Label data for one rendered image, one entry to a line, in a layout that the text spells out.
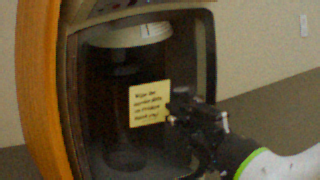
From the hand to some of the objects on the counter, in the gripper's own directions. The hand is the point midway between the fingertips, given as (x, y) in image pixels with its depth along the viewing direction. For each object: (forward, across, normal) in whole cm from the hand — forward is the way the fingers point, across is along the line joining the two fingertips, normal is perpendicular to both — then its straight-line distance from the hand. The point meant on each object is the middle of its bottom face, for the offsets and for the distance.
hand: (182, 117), depth 106 cm
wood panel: (+21, -26, +28) cm, 43 cm away
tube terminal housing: (+18, -26, +5) cm, 32 cm away
